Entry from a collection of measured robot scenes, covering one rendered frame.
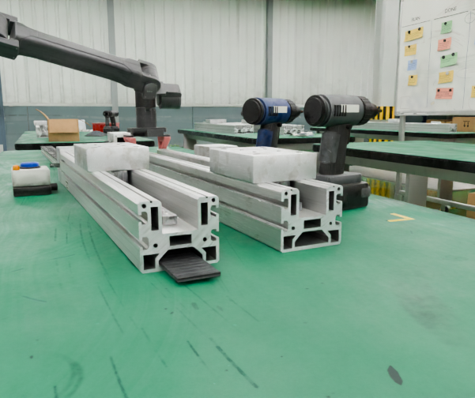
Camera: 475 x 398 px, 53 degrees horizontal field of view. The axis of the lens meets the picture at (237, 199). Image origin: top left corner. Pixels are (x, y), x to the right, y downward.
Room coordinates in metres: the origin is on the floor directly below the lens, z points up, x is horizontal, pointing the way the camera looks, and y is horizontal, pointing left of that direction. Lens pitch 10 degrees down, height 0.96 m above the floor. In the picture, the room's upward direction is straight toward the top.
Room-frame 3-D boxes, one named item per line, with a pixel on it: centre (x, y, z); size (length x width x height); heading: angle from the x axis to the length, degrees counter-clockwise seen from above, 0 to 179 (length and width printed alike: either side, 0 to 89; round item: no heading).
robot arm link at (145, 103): (1.38, 0.25, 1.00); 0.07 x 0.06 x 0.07; 112
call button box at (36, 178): (1.10, 0.48, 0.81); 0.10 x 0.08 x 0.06; 116
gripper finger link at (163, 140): (1.38, 0.24, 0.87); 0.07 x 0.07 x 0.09; 26
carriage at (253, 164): (0.77, -0.04, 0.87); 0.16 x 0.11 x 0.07; 26
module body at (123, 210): (0.91, 0.24, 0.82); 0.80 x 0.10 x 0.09; 26
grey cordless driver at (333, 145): (0.94, -0.22, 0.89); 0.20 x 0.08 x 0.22; 126
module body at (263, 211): (0.99, 0.07, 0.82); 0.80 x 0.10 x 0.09; 26
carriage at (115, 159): (0.91, 0.24, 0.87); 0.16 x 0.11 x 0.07; 26
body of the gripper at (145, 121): (1.37, 0.26, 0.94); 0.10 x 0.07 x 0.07; 116
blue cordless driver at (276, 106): (1.12, -0.10, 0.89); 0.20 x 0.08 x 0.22; 138
